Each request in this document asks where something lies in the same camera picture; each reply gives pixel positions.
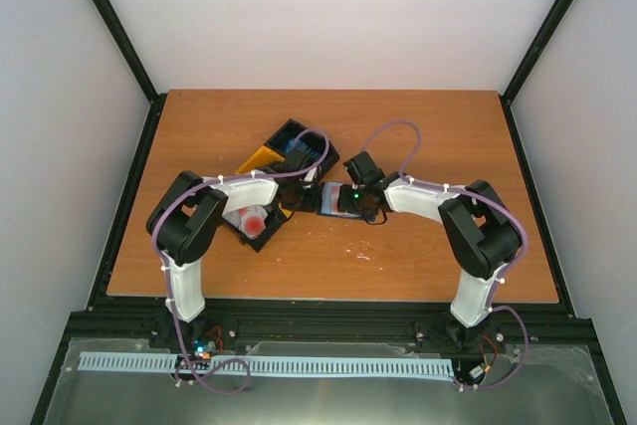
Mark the blue leather card holder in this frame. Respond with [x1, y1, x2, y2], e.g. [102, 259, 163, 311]
[317, 181, 363, 220]

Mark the red white credit card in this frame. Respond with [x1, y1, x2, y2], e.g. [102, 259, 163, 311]
[323, 182, 344, 215]

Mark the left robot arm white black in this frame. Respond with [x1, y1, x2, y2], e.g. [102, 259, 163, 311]
[146, 155, 321, 348]

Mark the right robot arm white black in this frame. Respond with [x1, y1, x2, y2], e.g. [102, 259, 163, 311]
[337, 151, 529, 348]

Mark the black bin with red cards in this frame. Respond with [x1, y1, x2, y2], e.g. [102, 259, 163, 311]
[222, 205, 290, 253]

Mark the blue card stack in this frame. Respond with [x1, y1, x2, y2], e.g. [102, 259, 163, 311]
[283, 135, 324, 159]

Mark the red white card stack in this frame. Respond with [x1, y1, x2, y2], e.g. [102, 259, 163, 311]
[224, 205, 268, 240]

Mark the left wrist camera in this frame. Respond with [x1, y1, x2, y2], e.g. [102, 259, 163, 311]
[303, 166, 323, 184]

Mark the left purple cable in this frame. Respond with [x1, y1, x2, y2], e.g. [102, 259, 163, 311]
[151, 126, 332, 392]

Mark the purple cable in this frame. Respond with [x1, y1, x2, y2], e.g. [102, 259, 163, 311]
[358, 119, 531, 394]
[151, 126, 332, 392]

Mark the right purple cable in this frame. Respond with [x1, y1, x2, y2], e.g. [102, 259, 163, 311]
[358, 119, 531, 394]

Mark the black aluminium frame rail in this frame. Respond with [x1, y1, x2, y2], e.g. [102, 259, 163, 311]
[63, 300, 601, 357]

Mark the light blue cable duct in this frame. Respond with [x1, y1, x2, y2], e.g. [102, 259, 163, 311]
[77, 351, 454, 381]

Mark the left frame post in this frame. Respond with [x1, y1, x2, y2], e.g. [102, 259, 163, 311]
[62, 0, 160, 101]

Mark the frame post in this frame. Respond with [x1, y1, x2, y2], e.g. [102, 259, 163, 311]
[62, 0, 160, 101]
[500, 0, 608, 101]

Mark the right frame post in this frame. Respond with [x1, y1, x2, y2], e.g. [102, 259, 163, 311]
[500, 0, 608, 101]

